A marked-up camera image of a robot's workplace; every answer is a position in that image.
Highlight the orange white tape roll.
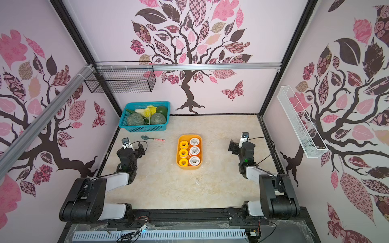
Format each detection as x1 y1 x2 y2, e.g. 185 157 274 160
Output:
189 156 201 167
189 146 201 157
189 137 201 146

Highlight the yellow tape roll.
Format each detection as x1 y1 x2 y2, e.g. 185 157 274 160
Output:
179 158 189 167
179 149 189 159
179 140 189 149

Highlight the yellow plastic storage box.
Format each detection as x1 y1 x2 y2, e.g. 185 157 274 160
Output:
176 134 203 170

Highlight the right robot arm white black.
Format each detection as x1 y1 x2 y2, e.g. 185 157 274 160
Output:
228 138 301 219

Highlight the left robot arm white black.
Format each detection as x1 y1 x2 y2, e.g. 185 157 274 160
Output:
59 138 148 223

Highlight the green round melon left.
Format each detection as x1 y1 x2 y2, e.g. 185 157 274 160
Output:
126 113 144 126

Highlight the green round melon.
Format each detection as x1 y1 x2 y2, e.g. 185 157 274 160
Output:
126 113 144 126
150 112 167 125

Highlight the green round melon right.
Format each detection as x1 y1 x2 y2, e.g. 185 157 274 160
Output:
150 112 167 125

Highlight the yellow white cabbage toy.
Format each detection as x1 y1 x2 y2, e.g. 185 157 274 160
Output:
134 105 157 118

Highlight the teal plastic basket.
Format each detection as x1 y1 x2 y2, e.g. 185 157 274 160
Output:
119 101 170 132

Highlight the dark green avocado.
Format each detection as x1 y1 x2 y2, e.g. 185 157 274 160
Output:
156 105 168 118

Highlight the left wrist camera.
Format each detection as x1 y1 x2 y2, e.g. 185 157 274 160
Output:
122 138 130 149

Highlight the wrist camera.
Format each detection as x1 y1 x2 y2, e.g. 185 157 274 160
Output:
238 132 249 148
122 138 130 149

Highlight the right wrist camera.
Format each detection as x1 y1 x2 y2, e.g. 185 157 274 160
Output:
238 132 249 148

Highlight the spoon with pink handle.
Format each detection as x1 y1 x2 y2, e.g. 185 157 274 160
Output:
141 135 165 142

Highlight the white wire wall shelf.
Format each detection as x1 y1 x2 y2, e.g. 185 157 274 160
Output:
277 86 329 159

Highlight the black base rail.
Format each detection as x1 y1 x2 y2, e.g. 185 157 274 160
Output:
57 207 321 243

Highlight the black wire wall basket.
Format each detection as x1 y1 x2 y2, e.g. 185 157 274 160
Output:
85 61 157 93

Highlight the white cable duct strip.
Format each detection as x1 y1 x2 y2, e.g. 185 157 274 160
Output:
71 229 247 243

